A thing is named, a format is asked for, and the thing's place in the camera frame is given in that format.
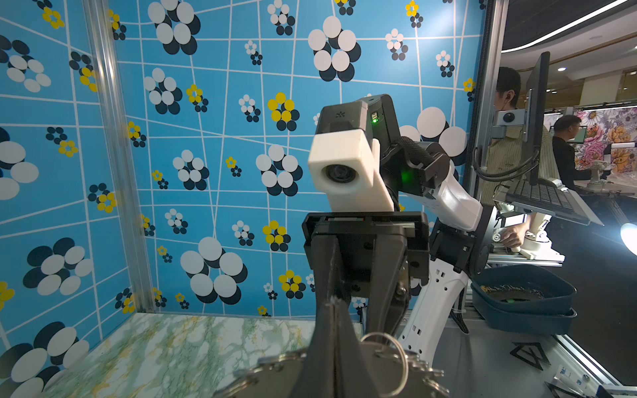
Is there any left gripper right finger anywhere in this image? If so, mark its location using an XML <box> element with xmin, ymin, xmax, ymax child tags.
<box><xmin>339</xmin><ymin>303</ymin><xmax>379</xmax><ymax>398</ymax></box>

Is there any black keyboard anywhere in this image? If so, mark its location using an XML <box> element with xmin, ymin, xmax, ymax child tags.
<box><xmin>494</xmin><ymin>179</ymin><xmax>604</xmax><ymax>227</ymax></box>

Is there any bright desk lamp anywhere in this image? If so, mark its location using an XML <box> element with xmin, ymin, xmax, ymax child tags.
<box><xmin>620</xmin><ymin>222</ymin><xmax>637</xmax><ymax>255</ymax></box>

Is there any seated man in shirt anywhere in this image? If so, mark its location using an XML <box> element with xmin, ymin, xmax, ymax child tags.
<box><xmin>486</xmin><ymin>66</ymin><xmax>560</xmax><ymax>248</ymax></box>

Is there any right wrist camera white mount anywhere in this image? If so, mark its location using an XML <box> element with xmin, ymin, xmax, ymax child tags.
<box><xmin>307</xmin><ymin>94</ymin><xmax>401</xmax><ymax>213</ymax></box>

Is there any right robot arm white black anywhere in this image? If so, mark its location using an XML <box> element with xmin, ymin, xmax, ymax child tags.
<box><xmin>303</xmin><ymin>94</ymin><xmax>494</xmax><ymax>363</ymax></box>

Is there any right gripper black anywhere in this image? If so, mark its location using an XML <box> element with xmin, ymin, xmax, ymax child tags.
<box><xmin>303</xmin><ymin>212</ymin><xmax>430</xmax><ymax>335</ymax></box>

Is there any dark teal bin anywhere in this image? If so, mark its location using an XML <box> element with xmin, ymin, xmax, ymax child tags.
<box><xmin>471</xmin><ymin>265</ymin><xmax>577</xmax><ymax>335</ymax></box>

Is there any black monitor on stand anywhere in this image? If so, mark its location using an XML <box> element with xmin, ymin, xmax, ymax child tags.
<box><xmin>493</xmin><ymin>51</ymin><xmax>550</xmax><ymax>185</ymax></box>

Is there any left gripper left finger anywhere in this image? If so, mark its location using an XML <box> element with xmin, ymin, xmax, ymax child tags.
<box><xmin>291</xmin><ymin>298</ymin><xmax>340</xmax><ymax>398</ymax></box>

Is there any left corner aluminium post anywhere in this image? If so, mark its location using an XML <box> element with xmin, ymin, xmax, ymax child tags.
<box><xmin>82</xmin><ymin>0</ymin><xmax>155</xmax><ymax>313</ymax></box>

